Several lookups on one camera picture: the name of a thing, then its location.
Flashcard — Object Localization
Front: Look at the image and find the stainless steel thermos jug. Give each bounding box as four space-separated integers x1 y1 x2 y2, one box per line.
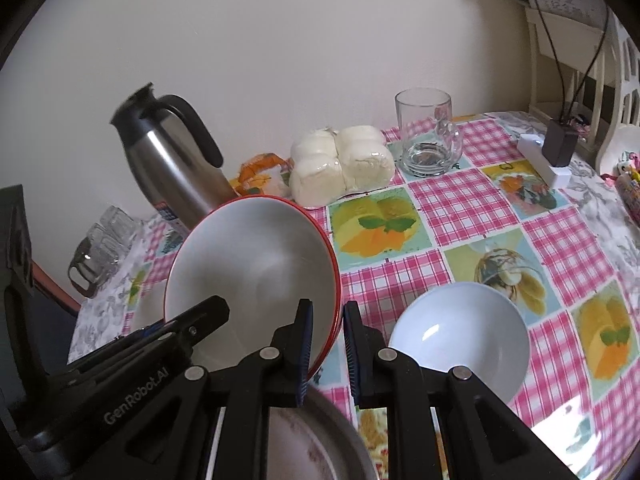
111 84 236 237

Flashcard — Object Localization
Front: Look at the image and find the pink checkered fruit tablecloth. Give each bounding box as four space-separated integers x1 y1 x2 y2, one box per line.
124 112 640 478

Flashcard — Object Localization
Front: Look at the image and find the pack of white buns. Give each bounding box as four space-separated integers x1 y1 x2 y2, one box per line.
290 125 395 209

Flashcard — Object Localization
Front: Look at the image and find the small white round bowl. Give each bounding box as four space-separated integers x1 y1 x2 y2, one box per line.
390 282 530 403

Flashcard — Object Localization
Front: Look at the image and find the clear glass mug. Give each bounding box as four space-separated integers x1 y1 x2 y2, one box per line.
395 88 464 177

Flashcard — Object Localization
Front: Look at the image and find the white chair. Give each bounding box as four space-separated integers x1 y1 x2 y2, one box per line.
526 8 639 174

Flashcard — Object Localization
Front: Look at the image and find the black cable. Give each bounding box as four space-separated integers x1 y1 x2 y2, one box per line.
514 0 612 124

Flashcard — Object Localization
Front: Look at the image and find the grey floral white cloth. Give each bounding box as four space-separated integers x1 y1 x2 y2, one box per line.
67 214 164 364

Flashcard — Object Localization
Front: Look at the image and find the glass coffee carafe black handle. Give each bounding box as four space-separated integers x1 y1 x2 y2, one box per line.
67 232 122 298

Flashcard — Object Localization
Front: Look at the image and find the ribbed clear glass cup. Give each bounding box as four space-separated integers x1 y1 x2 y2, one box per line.
99 206 143 249

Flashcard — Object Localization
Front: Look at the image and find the orange snack packet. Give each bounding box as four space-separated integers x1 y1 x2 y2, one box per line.
230 153 291 198

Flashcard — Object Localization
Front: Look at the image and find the black power adapter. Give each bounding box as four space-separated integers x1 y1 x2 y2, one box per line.
541 120 579 167

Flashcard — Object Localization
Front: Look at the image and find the white power strip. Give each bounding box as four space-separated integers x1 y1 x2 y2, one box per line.
516 133 572 188

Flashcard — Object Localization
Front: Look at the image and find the large metal plate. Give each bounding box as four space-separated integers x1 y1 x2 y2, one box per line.
204 383 379 480

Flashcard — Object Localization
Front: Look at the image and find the red rimmed floral bowl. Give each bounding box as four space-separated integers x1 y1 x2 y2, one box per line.
164 195 341 373

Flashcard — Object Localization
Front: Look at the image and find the colourful candy packet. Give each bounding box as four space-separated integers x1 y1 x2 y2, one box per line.
601 152 639 198

